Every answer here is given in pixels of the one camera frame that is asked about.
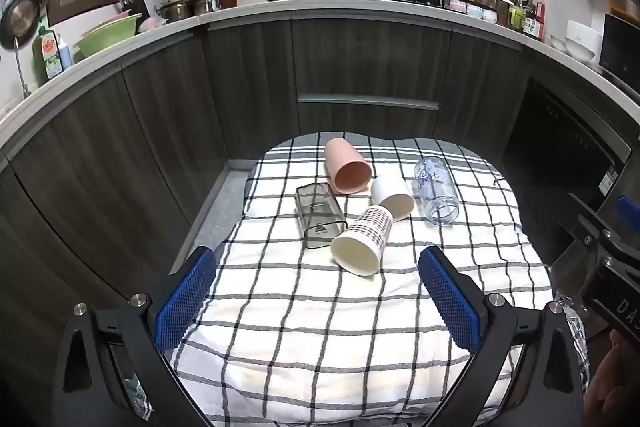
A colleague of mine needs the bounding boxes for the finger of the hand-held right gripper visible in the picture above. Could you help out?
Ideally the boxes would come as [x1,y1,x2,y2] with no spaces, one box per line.
[616,196,640,238]
[568,192,623,258]

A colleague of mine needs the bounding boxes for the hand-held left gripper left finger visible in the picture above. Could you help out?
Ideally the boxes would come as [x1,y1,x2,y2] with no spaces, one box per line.
[50,246,221,427]

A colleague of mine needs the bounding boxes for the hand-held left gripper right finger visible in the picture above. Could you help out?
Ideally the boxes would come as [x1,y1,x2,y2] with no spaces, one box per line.
[419,246,587,427]

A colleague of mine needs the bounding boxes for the clear glass cup with print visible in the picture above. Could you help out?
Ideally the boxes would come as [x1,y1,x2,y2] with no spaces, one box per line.
[414,156,459,227]

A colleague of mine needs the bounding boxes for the white cup with dotted pattern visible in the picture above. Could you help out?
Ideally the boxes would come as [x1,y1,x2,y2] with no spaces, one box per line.
[331,205,393,277]

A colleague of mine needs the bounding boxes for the plain white cup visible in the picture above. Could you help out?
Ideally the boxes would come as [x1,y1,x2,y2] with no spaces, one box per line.
[371,173,416,222]

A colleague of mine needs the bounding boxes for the smoky grey square cup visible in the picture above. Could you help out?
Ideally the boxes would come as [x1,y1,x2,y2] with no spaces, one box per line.
[295,182,348,250]

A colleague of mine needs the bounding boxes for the pink cup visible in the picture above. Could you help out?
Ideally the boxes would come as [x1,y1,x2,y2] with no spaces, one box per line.
[324,138,373,196]

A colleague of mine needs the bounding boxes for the person's right hand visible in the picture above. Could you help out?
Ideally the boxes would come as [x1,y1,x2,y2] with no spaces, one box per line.
[584,329,640,427]

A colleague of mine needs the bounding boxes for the black built-in dishwasher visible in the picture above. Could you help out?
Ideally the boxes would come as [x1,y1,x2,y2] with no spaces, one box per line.
[500,78,634,235]

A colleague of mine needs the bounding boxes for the black and white checked cloth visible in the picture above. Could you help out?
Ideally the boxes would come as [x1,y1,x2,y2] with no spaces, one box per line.
[167,139,590,427]

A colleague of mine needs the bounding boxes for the black microwave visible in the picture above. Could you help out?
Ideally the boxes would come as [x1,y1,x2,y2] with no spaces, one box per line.
[599,13,640,82]

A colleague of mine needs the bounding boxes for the stack of white bowls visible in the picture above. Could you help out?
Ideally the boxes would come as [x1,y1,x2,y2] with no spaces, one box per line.
[565,20,604,62]

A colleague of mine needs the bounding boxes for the dark wood kitchen cabinets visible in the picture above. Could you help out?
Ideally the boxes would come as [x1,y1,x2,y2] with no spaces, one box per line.
[0,14,640,358]

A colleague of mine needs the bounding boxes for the row of condiment bottles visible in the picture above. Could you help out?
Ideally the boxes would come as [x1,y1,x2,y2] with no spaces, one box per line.
[497,0,547,42]

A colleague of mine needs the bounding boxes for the small patterned bowls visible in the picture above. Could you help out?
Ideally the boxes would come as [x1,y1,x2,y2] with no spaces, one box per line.
[447,0,499,26]

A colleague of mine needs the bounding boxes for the blue and white bottle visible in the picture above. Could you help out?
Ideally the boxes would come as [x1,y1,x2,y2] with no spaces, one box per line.
[57,34,75,72]

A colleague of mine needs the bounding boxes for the green basin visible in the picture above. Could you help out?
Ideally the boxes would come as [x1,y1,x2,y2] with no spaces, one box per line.
[75,13,144,58]

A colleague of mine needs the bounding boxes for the green dish soap bottle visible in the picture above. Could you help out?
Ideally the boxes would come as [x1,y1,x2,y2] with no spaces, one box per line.
[32,27,63,80]

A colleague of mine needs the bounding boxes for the metal faucet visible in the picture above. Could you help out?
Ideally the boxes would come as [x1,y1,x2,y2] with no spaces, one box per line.
[12,36,32,98]

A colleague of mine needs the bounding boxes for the metal pot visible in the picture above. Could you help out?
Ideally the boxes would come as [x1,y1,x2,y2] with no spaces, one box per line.
[160,0,194,22]

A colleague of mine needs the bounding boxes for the hanging frying pan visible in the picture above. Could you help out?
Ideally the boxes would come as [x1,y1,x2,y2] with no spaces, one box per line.
[0,0,42,51]

